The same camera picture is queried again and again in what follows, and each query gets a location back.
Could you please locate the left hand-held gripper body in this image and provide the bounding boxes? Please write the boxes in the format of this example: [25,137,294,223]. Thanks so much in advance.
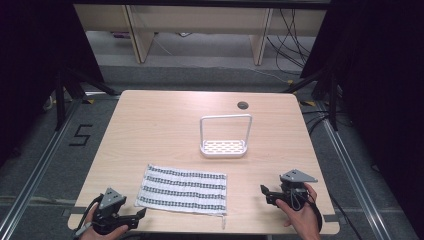
[91,187,140,235]

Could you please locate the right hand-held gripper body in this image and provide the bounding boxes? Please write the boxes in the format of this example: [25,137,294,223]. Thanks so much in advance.
[272,169,319,212]

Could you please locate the white striped cloth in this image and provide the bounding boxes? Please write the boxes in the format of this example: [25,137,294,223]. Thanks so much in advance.
[134,163,229,231]

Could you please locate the white rack with handle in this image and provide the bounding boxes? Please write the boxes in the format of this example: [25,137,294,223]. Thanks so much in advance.
[199,113,253,159]

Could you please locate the black metal stand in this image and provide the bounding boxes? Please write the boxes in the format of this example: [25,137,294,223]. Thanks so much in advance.
[54,65,119,132]
[282,65,340,132]

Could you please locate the person's left hand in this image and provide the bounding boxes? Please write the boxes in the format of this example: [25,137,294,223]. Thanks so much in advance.
[79,204,130,240]

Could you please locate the black floor cables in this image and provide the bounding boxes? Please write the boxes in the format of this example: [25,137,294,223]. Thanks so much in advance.
[300,108,353,136]

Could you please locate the beige desk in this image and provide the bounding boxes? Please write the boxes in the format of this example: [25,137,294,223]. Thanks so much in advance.
[73,3,328,66]

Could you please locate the black cable bundle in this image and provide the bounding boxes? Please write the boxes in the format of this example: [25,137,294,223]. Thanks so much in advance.
[265,8,318,74]

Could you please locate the metal floor rail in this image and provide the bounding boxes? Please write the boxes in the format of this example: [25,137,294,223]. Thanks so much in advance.
[0,97,84,240]
[314,99,396,240]

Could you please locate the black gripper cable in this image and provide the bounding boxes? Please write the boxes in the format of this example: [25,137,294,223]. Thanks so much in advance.
[308,194,365,240]
[83,194,105,224]

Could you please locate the person's right hand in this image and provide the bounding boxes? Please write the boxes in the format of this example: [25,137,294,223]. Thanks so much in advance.
[275,182,323,240]

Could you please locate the black curtain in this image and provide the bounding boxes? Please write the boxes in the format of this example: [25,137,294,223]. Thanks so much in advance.
[0,0,105,168]
[299,0,424,233]

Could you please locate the grey wrist strap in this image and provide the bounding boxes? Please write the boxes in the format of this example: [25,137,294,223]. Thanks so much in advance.
[71,221,93,240]

